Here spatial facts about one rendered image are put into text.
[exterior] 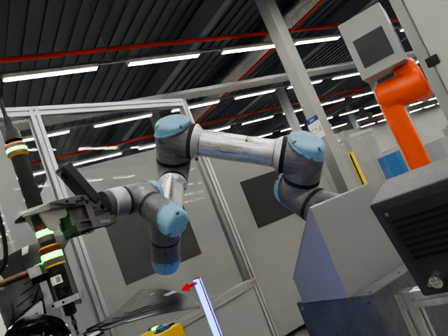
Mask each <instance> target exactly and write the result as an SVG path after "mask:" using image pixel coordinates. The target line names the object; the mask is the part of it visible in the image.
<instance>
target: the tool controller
mask: <svg viewBox="0 0 448 336"><path fill-rule="evenodd" d="M370 206H371V209H372V211H373V212H374V214H375V216H376V218H377V219H378V221H379V222H380V224H381V226H382V228H383V229H384V231H385V232H386V234H387V236H388V238H389V239H390V241H391V242H392V244H393V246H394V248H395V249H396V251H397V252H398V254H399V256H400V258H401V259H402V260H403V262H404V264H405V266H406V267H407V269H408V270H409V272H410V274H411V276H412V277H413V279H414V280H415V282H416V284H417V286H418V287H419V289H420V290H421V292H422V294H423V295H425V296H428V295H434V294H439V293H446V292H448V157H445V158H443V159H440V160H438V161H435V162H432V163H430V164H427V165H424V166H422V167H419V168H416V169H414V170H411V171H408V172H406V173H403V174H401V175H398V176H396V177H392V178H390V179H387V180H386V181H385V182H384V184H383V186H382V187H381V189H380V190H379V192H378V194H377V195H376V196H375V198H374V200H373V201H372V203H371V204H370Z"/></svg>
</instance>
